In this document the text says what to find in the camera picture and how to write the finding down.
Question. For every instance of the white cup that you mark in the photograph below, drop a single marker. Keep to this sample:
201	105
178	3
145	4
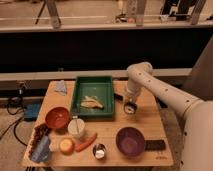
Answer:
76	128

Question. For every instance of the blue box on floor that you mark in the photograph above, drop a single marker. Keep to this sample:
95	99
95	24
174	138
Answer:
32	111

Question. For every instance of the green plastic tray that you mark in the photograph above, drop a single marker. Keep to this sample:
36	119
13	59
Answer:
99	88

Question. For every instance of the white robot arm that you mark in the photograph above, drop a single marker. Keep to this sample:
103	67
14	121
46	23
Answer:
197	152

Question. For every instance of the red bowl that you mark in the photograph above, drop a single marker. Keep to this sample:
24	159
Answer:
57	118

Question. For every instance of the beige cloth in tray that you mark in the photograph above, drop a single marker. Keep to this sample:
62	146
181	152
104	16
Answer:
89	102

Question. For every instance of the black rectangular block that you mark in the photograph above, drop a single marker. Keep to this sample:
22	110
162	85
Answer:
155	145

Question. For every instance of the orange carrot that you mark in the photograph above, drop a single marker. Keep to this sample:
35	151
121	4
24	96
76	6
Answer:
80	146

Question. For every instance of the purple bowl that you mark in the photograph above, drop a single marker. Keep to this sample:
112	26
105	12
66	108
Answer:
130	142

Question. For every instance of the light blue small cloth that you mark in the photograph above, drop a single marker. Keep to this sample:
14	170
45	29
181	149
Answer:
61	87

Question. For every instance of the small metal cup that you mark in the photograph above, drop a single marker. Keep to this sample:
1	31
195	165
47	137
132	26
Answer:
99	151

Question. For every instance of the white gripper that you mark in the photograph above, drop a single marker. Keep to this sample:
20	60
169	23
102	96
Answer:
130	96

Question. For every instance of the yellow round fruit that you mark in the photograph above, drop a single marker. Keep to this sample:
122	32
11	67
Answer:
66	146

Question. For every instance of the dark red grapes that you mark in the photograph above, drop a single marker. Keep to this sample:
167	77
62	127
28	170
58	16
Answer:
39	132

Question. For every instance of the blue crumpled cloth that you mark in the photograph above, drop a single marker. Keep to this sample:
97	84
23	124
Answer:
42	151

